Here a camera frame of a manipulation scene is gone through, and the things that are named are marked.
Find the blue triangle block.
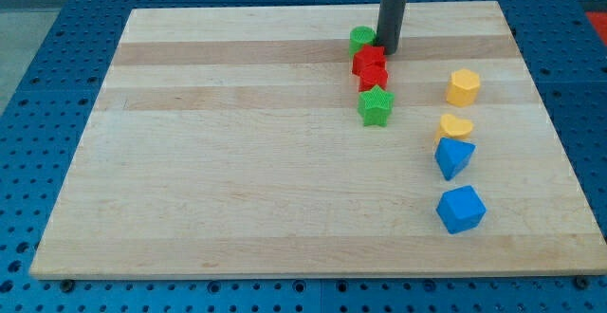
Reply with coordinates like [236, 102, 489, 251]
[434, 137, 476, 180]

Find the yellow hexagon block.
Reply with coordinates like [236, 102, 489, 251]
[446, 68, 481, 107]

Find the wooden board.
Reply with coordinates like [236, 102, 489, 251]
[29, 1, 606, 280]

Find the green star block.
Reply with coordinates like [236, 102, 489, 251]
[358, 85, 395, 127]

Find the red cylinder block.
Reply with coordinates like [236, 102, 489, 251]
[359, 65, 389, 92]

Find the red pentagon block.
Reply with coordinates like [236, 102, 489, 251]
[352, 45, 386, 76]

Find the green cylinder block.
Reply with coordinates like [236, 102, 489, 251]
[348, 26, 376, 58]

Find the yellow heart block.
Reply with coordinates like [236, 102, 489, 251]
[434, 114, 474, 144]

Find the blue cube block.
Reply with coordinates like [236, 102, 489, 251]
[436, 185, 487, 234]

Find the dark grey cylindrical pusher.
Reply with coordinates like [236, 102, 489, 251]
[376, 0, 407, 55]

